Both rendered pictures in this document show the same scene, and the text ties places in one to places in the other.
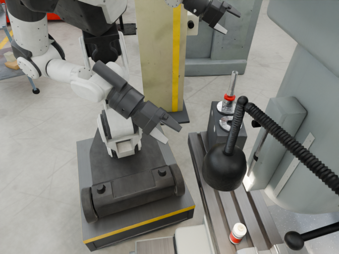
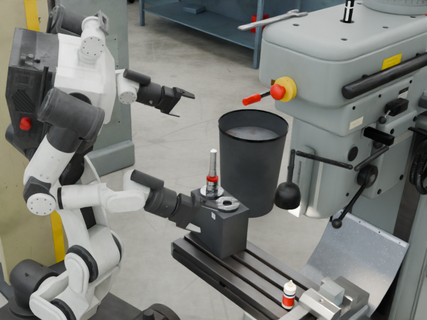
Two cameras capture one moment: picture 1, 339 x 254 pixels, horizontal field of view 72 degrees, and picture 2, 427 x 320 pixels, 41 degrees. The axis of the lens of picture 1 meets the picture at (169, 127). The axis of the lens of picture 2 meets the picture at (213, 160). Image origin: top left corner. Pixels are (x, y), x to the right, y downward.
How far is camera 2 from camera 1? 1.25 m
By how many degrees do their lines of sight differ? 33
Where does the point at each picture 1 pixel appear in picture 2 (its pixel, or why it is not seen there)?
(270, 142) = (304, 172)
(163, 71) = not seen: hidden behind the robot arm
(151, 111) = (189, 200)
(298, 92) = (305, 142)
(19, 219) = not seen: outside the picture
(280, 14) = (286, 109)
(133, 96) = (170, 192)
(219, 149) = (284, 185)
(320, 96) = (318, 140)
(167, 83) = not seen: hidden behind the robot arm
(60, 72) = (83, 196)
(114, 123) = (100, 254)
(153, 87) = (18, 228)
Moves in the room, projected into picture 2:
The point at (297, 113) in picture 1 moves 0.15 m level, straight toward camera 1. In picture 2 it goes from (311, 151) to (320, 180)
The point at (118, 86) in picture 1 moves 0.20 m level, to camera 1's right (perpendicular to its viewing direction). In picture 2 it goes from (159, 186) to (215, 167)
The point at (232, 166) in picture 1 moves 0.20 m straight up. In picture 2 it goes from (295, 189) to (304, 122)
